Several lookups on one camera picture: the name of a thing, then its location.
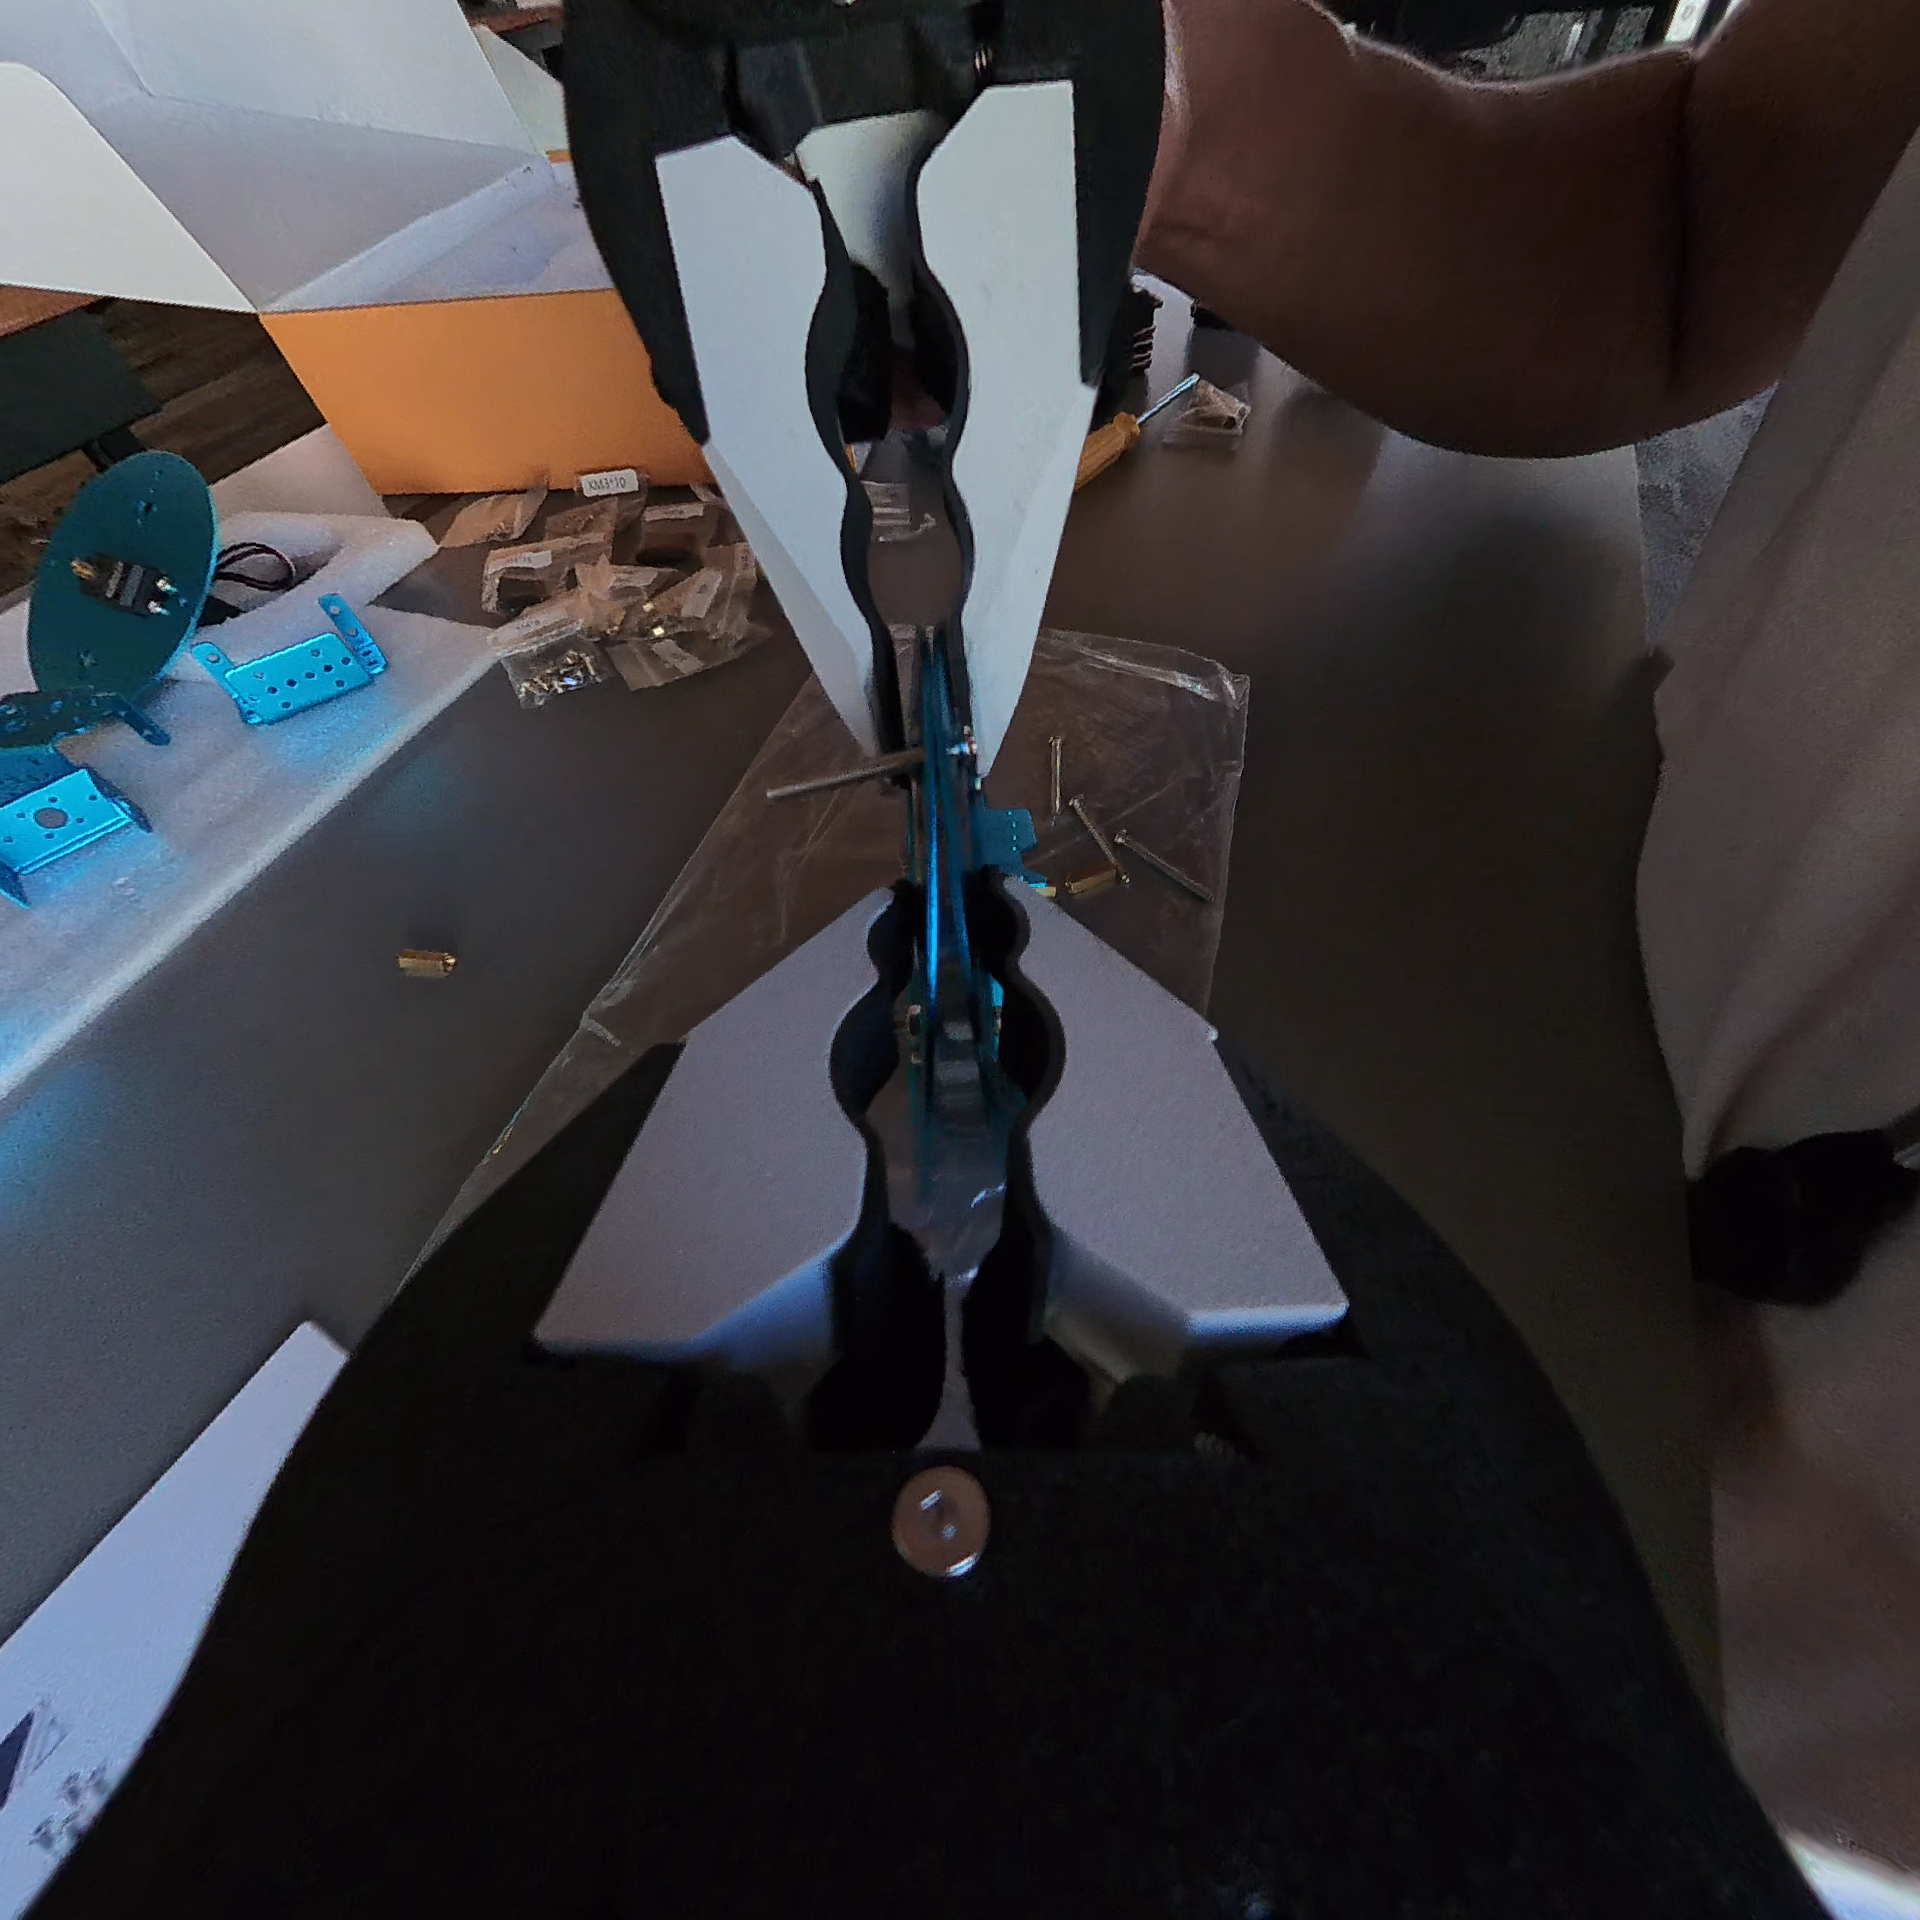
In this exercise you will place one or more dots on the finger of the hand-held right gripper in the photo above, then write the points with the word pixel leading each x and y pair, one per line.
pixel 751 346
pixel 1021 346

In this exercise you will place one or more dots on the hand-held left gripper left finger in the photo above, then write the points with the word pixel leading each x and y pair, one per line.
pixel 721 1184

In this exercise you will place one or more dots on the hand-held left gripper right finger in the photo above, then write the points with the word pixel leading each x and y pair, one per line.
pixel 1184 1172

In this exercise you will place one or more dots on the long metal screw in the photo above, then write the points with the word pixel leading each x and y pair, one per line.
pixel 1097 840
pixel 1165 868
pixel 839 781
pixel 1056 777

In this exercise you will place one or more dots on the small brass standoff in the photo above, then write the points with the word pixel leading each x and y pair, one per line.
pixel 427 961
pixel 1101 884

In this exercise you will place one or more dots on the blue round bearing base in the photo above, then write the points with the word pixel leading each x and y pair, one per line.
pixel 1009 840

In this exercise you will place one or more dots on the person's right forearm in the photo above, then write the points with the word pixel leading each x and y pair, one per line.
pixel 1501 224

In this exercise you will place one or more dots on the black servo motor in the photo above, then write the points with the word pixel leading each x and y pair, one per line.
pixel 1136 329

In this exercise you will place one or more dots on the small clear parts bag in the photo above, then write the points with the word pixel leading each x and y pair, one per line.
pixel 1211 416

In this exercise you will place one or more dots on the orange open cardboard box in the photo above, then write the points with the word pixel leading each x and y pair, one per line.
pixel 481 389

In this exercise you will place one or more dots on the pile of small screw bags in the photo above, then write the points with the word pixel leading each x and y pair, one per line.
pixel 629 599

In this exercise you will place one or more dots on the clear plastic bag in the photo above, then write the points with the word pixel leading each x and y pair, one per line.
pixel 751 902

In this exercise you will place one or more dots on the teal round plate with servo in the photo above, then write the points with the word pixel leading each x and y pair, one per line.
pixel 149 511

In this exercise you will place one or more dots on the white foam sheet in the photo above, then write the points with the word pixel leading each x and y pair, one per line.
pixel 301 750

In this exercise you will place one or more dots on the dark office table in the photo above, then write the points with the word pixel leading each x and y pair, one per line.
pixel 59 389

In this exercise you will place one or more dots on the printed assembly guide sheet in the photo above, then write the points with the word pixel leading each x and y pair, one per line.
pixel 149 1576

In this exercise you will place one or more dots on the blue U bracket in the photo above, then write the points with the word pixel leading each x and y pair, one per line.
pixel 294 676

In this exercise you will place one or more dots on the blue bracket with hole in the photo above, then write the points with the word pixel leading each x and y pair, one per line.
pixel 59 825

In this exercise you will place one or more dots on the teal perforated bracket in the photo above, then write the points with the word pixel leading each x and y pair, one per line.
pixel 77 716

